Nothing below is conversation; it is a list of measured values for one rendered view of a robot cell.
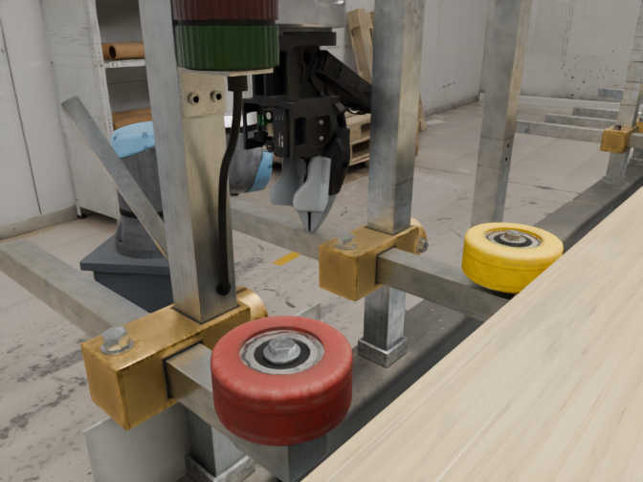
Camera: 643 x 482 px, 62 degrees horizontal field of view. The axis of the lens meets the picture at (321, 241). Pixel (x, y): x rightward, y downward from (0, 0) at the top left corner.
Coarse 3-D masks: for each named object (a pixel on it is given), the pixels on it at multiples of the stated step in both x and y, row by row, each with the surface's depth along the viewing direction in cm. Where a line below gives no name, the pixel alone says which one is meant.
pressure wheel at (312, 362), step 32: (256, 320) 33; (288, 320) 33; (224, 352) 30; (256, 352) 31; (288, 352) 30; (320, 352) 30; (224, 384) 28; (256, 384) 27; (288, 384) 27; (320, 384) 27; (224, 416) 29; (256, 416) 27; (288, 416) 27; (320, 416) 28
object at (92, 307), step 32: (0, 256) 56; (32, 256) 54; (32, 288) 52; (64, 288) 47; (96, 288) 47; (96, 320) 43; (128, 320) 42; (192, 352) 38; (192, 384) 35; (256, 448) 32; (288, 448) 30; (320, 448) 32; (288, 480) 31
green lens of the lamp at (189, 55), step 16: (176, 32) 30; (192, 32) 29; (208, 32) 29; (224, 32) 29; (240, 32) 29; (256, 32) 30; (272, 32) 30; (192, 48) 30; (208, 48) 29; (224, 48) 29; (240, 48) 29; (256, 48) 30; (272, 48) 31; (192, 64) 30; (208, 64) 30; (224, 64) 29; (240, 64) 30; (256, 64) 30; (272, 64) 31
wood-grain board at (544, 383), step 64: (640, 192) 60; (576, 256) 44; (640, 256) 44; (512, 320) 34; (576, 320) 34; (640, 320) 34; (448, 384) 28; (512, 384) 28; (576, 384) 28; (640, 384) 28; (384, 448) 24; (448, 448) 24; (512, 448) 24; (576, 448) 24; (640, 448) 24
